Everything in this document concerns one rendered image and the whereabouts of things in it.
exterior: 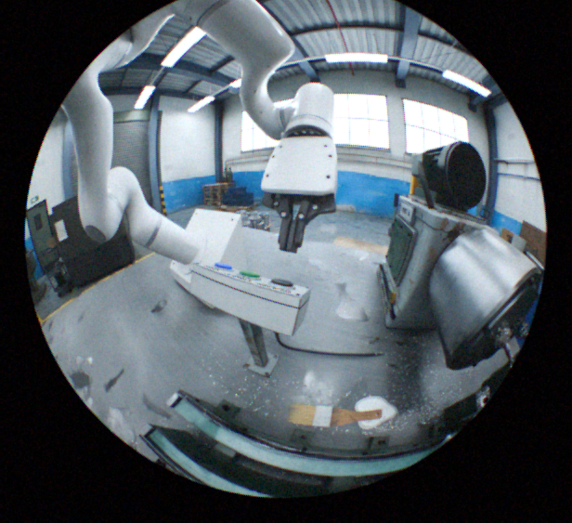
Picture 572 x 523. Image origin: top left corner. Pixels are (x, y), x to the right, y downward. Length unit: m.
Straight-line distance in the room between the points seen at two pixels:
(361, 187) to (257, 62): 5.31
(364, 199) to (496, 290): 5.34
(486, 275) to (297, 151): 0.34
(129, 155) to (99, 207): 6.36
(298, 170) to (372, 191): 5.29
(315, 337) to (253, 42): 0.61
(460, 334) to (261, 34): 0.49
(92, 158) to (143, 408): 0.55
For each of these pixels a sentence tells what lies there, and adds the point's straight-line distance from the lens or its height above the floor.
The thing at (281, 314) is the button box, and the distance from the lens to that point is 0.18.
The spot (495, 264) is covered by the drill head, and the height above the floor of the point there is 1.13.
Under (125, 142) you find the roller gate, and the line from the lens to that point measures 6.87.
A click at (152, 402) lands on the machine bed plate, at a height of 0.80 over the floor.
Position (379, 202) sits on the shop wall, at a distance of 5.54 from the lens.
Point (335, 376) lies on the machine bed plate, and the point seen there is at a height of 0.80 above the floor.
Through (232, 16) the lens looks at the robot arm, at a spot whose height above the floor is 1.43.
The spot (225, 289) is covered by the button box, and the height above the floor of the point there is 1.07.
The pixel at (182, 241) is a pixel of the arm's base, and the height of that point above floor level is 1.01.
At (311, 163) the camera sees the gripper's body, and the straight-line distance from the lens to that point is 0.21.
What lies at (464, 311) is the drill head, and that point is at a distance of 0.30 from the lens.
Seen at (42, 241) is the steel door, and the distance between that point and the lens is 7.29.
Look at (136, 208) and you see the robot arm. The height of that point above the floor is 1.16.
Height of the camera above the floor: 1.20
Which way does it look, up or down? 23 degrees down
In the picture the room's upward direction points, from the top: straight up
